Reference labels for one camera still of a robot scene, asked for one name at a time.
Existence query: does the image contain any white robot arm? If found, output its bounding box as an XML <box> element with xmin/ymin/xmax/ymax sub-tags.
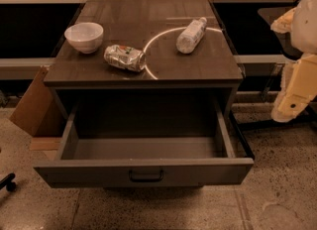
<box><xmin>270</xmin><ymin>0</ymin><xmax>317</xmax><ymax>123</ymax></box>

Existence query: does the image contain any clear plastic water bottle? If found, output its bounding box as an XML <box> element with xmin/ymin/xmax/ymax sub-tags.
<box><xmin>176</xmin><ymin>17</ymin><xmax>207</xmax><ymax>54</ymax></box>

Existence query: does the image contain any dark wooden drawer cabinet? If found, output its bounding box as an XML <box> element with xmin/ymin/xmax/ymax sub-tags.
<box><xmin>43</xmin><ymin>0</ymin><xmax>245</xmax><ymax>139</ymax></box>

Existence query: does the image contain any white ceramic bowl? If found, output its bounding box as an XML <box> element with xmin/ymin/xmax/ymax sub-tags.
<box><xmin>64</xmin><ymin>22</ymin><xmax>104</xmax><ymax>54</ymax></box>

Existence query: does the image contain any black office chair base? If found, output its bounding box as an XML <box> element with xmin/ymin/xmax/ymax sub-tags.
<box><xmin>0</xmin><ymin>172</ymin><xmax>16</xmax><ymax>191</ymax></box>

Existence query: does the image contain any black drawer handle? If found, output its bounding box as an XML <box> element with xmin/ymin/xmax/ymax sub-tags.
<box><xmin>128</xmin><ymin>171</ymin><xmax>164</xmax><ymax>183</ymax></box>

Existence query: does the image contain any crushed 7up can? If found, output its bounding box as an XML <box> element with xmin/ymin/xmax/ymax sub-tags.
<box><xmin>104</xmin><ymin>45</ymin><xmax>146</xmax><ymax>72</ymax></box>

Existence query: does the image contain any brown cardboard piece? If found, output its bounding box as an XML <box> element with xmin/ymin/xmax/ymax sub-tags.
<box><xmin>9</xmin><ymin>66</ymin><xmax>64</xmax><ymax>137</ymax></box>

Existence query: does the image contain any open top drawer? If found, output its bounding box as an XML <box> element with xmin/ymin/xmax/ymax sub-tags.
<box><xmin>34</xmin><ymin>94</ymin><xmax>254</xmax><ymax>187</ymax></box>

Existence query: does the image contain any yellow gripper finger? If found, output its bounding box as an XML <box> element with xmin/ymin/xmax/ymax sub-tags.
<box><xmin>270</xmin><ymin>8</ymin><xmax>295</xmax><ymax>34</ymax></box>
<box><xmin>271</xmin><ymin>54</ymin><xmax>317</xmax><ymax>123</ymax></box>

